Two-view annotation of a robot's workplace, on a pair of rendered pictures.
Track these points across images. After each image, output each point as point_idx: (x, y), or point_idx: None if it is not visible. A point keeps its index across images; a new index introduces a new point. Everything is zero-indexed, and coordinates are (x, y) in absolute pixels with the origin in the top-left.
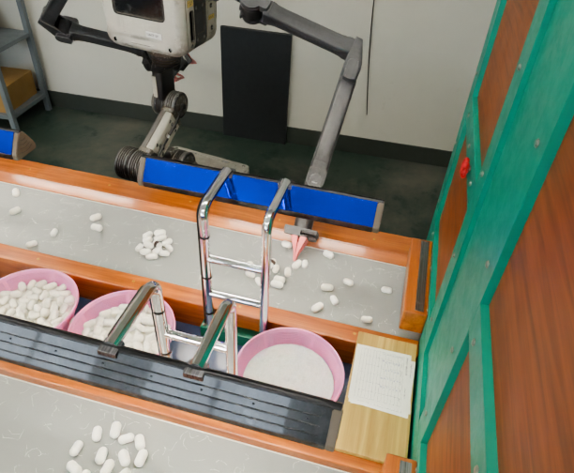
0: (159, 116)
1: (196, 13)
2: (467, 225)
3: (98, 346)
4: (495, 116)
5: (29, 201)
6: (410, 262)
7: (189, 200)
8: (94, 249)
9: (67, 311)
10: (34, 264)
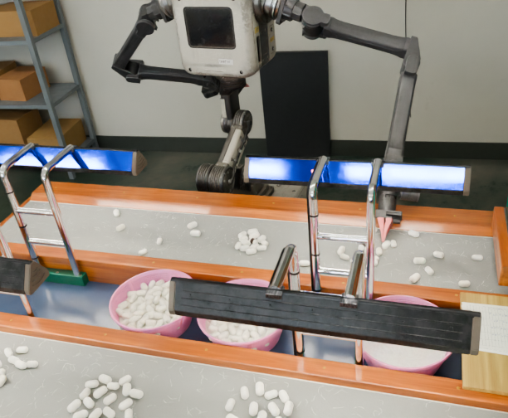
0: (231, 133)
1: (261, 37)
2: None
3: (265, 291)
4: None
5: (129, 219)
6: (497, 226)
7: (272, 201)
8: (197, 250)
9: None
10: (151, 266)
